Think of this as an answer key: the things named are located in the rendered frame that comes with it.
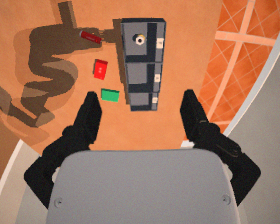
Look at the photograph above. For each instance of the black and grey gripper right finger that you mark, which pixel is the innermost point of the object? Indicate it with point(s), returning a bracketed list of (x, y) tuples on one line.
[(206, 135)]

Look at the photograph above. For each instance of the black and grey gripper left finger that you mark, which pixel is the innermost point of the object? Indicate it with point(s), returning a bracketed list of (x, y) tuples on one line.
[(74, 139)]

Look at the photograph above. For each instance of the dark grey three-compartment bin rack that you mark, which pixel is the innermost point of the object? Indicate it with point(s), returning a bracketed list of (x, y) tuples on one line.
[(141, 60)]

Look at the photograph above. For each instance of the small green block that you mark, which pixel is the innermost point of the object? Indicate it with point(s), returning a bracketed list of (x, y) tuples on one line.
[(110, 95)]

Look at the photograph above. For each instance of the grey hex nut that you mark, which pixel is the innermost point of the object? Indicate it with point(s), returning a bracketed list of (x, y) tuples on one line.
[(139, 40)]

